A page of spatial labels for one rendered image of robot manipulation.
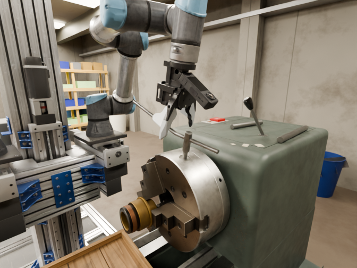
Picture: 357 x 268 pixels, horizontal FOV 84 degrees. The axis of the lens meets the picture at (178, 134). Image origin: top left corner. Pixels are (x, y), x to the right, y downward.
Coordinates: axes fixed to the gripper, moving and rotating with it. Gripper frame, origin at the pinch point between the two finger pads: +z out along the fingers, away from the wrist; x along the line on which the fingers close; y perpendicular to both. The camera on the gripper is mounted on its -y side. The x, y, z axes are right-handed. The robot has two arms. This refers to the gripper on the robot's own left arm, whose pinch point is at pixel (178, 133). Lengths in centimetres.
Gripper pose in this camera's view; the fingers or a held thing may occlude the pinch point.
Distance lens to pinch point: 59.3
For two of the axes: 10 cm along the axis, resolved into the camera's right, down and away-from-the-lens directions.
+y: -7.9, -3.5, 5.0
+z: -1.4, 9.0, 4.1
